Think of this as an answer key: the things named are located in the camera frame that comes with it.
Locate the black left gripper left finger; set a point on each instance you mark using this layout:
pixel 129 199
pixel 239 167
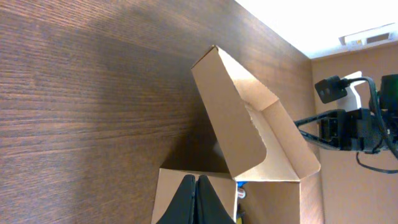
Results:
pixel 181 209

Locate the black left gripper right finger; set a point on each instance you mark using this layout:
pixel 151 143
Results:
pixel 209 207

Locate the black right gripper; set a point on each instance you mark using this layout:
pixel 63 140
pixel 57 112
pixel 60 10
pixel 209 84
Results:
pixel 339 130

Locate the yellow highlighter black cap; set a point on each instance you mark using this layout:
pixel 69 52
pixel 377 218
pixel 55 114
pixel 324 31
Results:
pixel 240 218

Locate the blue cap whiteboard marker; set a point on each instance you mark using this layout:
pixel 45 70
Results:
pixel 240 190

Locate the brown cardboard box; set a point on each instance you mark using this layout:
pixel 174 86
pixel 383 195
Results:
pixel 260 143

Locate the white ceiling light fixture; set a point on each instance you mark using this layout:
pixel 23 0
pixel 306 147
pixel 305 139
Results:
pixel 385 34

